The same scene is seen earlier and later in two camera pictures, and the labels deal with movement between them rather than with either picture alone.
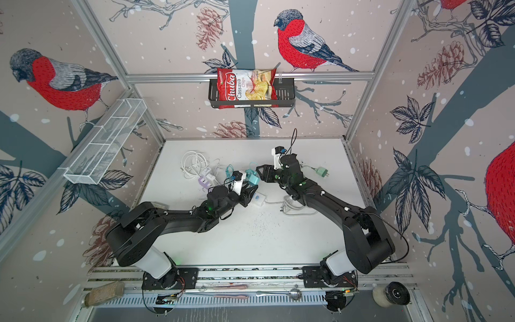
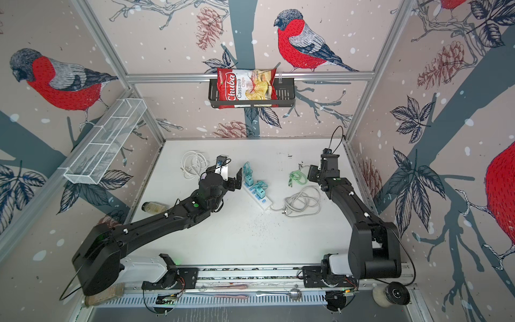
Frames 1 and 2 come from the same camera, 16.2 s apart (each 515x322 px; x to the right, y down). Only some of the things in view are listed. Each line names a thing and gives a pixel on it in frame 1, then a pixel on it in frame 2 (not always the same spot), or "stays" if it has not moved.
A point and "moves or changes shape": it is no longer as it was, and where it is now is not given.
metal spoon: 294,294 stays
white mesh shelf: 92,162 stays
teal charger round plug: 253,176 moves or changes shape
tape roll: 392,294 stays
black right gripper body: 271,175 → 313,173
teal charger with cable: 231,177 moves or changes shape
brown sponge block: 104,294 stays
